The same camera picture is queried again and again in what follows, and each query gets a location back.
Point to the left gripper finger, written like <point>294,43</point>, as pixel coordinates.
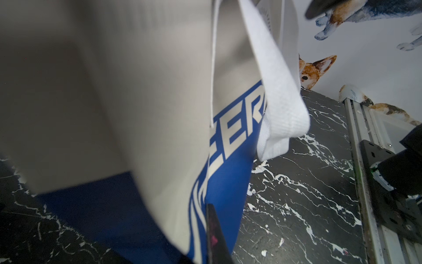
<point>217,251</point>

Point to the blue white bag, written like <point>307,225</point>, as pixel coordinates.
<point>126,118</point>

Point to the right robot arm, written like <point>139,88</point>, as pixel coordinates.
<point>403,171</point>

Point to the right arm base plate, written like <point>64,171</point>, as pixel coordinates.
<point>394,210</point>

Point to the aluminium frame rail front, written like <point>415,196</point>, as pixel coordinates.
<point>381,126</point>

